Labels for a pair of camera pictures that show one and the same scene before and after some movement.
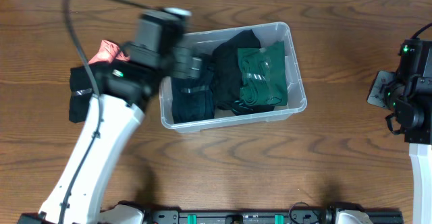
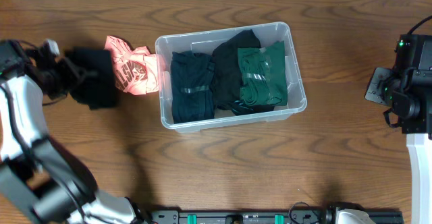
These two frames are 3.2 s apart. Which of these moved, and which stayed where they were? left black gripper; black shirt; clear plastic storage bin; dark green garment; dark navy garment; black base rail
Moved: left black gripper
Stayed: dark navy garment; black base rail; clear plastic storage bin; black shirt; dark green garment
